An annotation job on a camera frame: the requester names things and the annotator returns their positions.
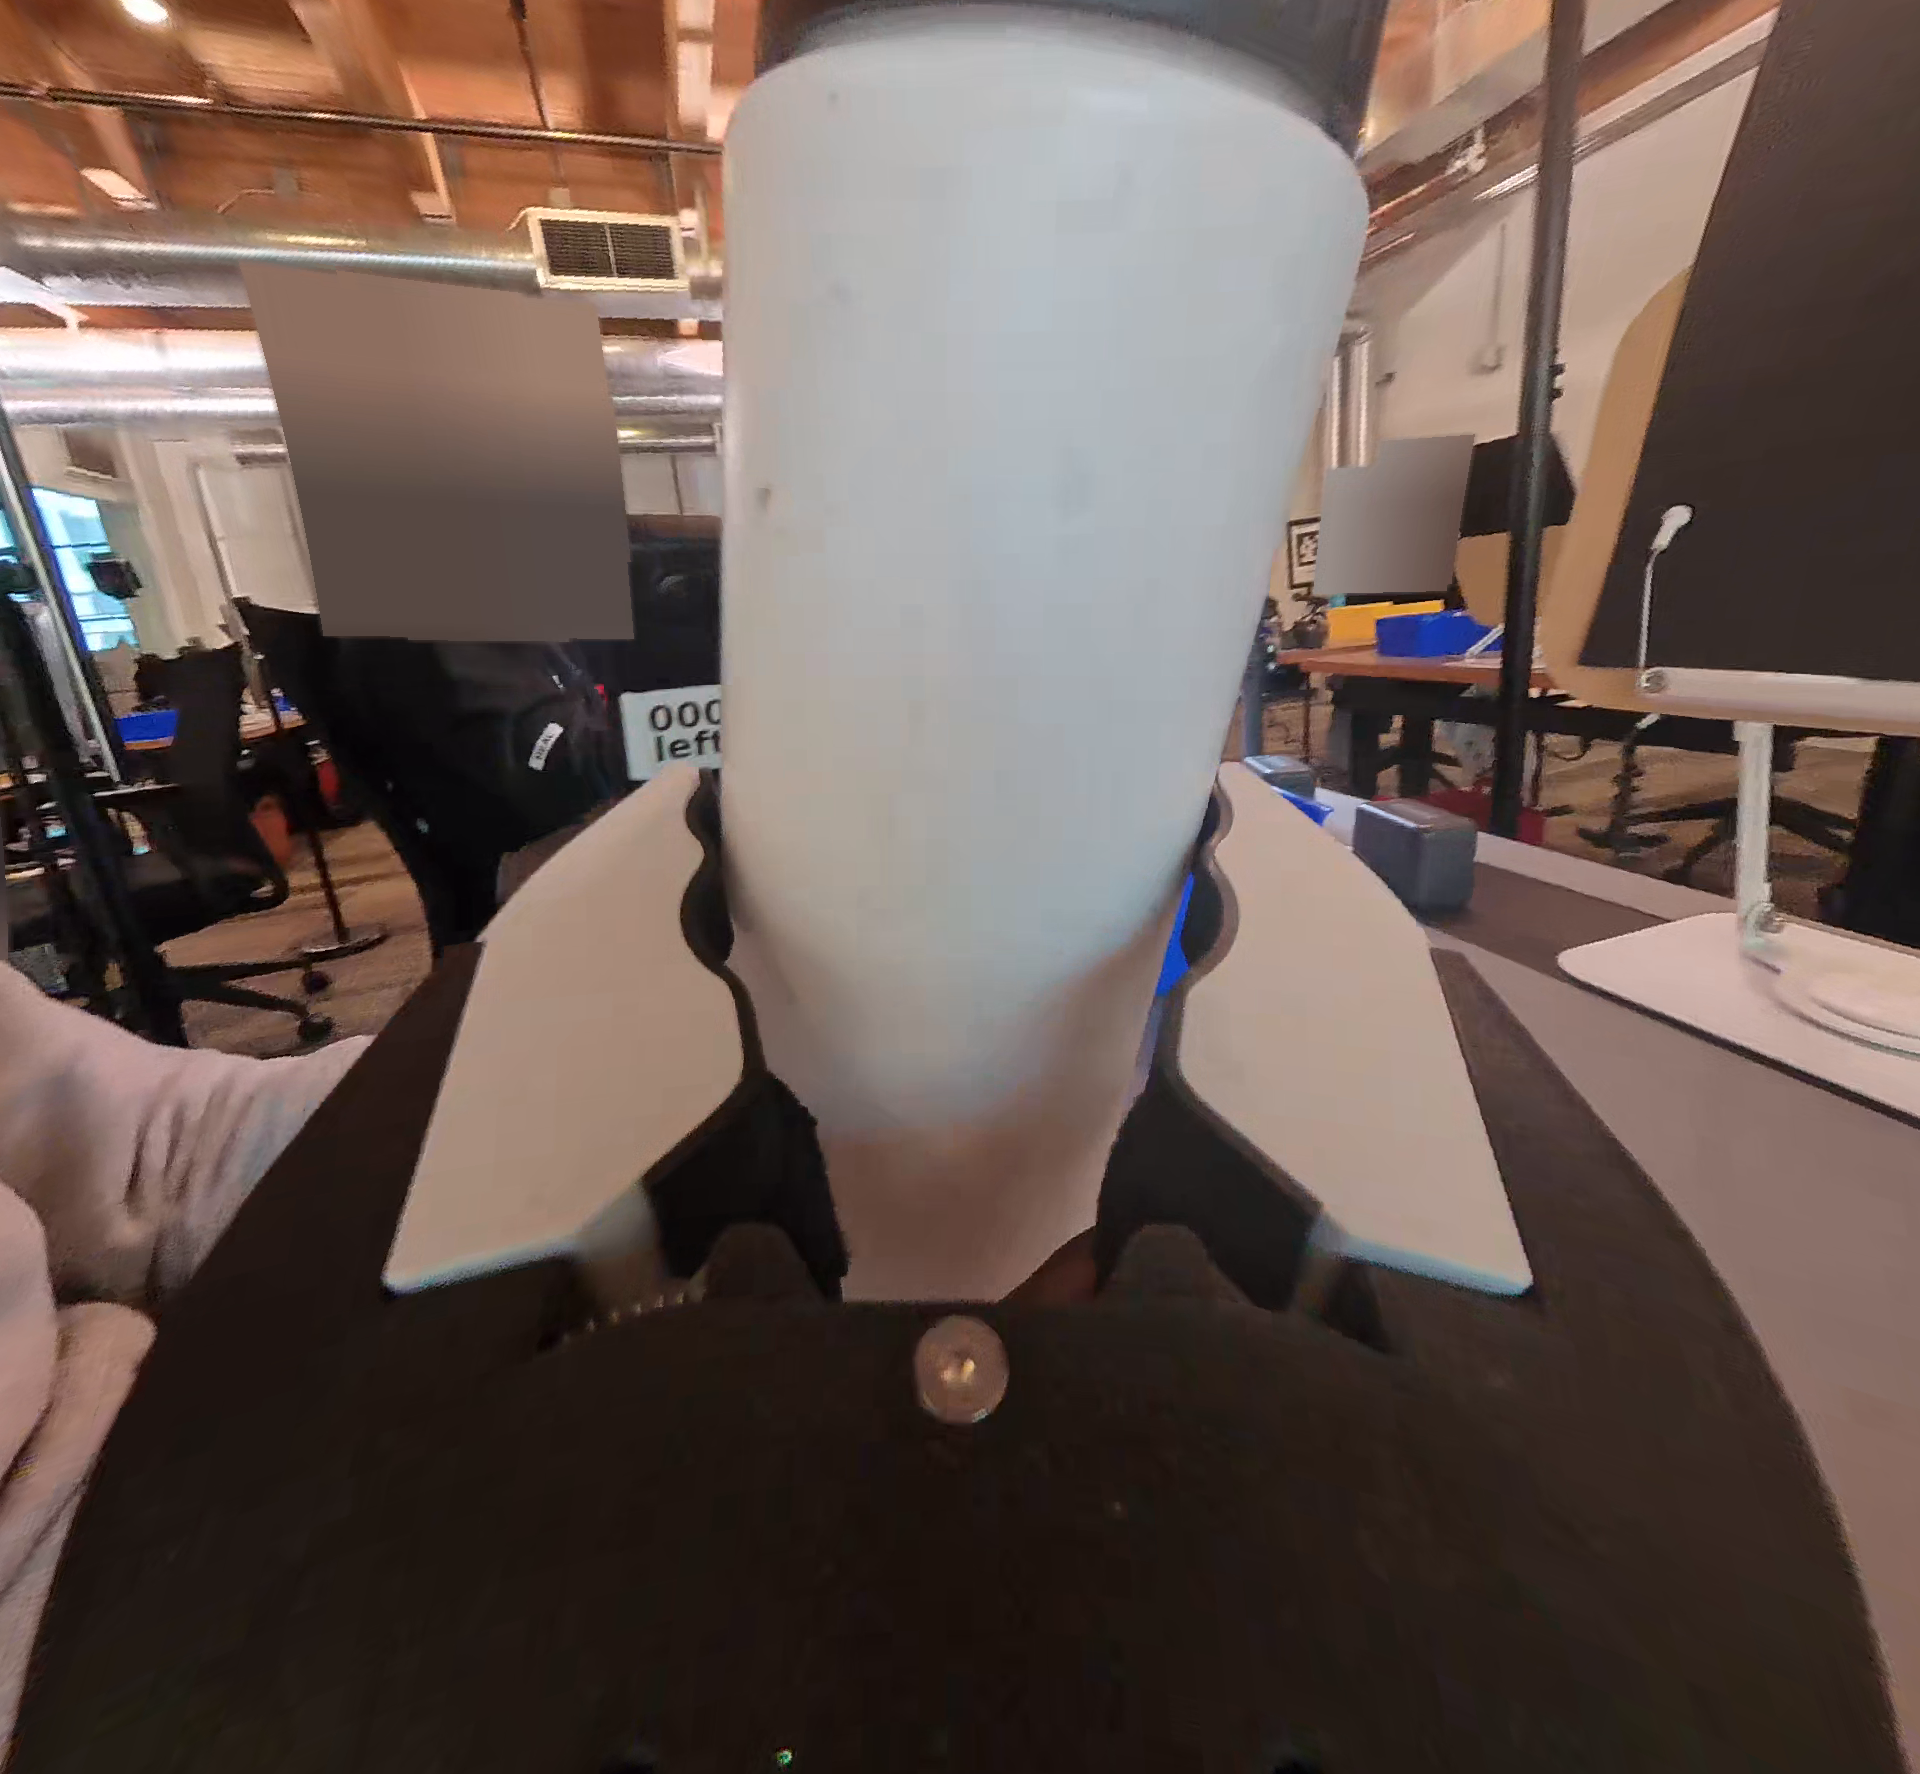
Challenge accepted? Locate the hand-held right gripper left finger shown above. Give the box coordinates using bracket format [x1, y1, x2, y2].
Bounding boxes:
[379, 766, 850, 1300]

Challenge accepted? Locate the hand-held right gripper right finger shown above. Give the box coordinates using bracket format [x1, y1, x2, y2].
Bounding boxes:
[1095, 757, 1538, 1308]

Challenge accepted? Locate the white bottle black cap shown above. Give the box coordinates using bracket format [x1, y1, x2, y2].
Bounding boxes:
[717, 0, 1407, 1303]

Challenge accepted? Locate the person's left forearm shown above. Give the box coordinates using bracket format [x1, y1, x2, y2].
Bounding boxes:
[0, 962, 377, 1317]

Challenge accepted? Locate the grey desk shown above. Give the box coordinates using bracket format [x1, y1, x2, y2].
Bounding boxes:
[1440, 949, 1920, 1701]

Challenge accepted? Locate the white air vent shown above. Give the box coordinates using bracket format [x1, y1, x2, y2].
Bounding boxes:
[514, 206, 703, 295]

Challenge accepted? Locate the white-tipped thin rod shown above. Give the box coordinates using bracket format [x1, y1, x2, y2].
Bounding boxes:
[1632, 501, 1700, 697]

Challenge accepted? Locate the black board wooden edge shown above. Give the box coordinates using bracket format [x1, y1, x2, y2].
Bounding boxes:
[1545, 0, 1920, 738]

